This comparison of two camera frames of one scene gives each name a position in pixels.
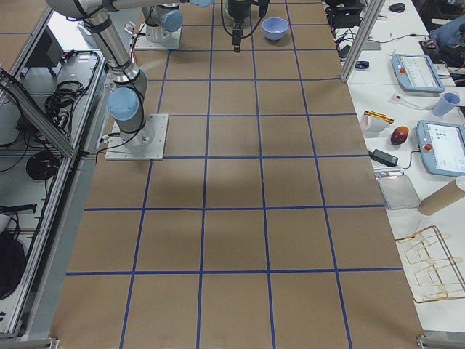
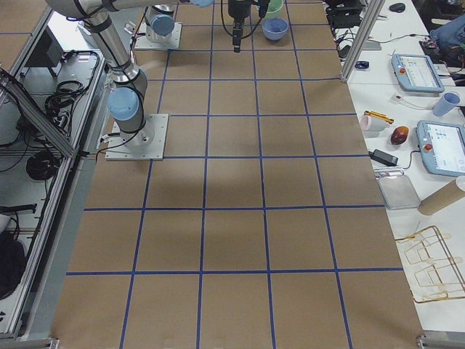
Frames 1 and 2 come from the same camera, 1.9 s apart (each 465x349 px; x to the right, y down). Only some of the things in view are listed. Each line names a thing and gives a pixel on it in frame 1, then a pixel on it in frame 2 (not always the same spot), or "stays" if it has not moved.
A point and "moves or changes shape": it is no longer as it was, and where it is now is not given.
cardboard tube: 441,198 stays
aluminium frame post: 373,10 stays
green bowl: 226,6 moves or changes shape
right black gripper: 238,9 stays
